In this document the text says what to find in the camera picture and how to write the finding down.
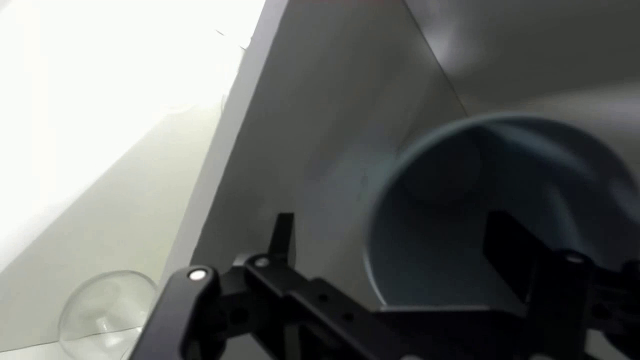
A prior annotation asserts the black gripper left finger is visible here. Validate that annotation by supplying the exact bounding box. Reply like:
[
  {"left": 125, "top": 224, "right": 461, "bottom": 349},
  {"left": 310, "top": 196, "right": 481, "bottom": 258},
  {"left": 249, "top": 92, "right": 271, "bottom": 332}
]
[{"left": 132, "top": 211, "right": 408, "bottom": 360}]

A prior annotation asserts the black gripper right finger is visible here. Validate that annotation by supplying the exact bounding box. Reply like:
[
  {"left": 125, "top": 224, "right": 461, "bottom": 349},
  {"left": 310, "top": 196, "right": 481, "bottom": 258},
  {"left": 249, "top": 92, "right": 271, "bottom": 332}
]
[{"left": 481, "top": 209, "right": 640, "bottom": 360}]

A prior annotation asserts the light blue plastic cup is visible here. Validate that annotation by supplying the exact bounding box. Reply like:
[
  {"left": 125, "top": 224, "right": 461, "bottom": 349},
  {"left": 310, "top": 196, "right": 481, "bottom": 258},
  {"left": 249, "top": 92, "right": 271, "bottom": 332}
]
[{"left": 361, "top": 110, "right": 640, "bottom": 316}]

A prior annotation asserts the tall clear wine glass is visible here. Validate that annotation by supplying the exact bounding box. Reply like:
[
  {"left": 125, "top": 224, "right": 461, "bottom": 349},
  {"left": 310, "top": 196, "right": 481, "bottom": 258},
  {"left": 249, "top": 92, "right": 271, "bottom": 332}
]
[{"left": 55, "top": 269, "right": 164, "bottom": 360}]

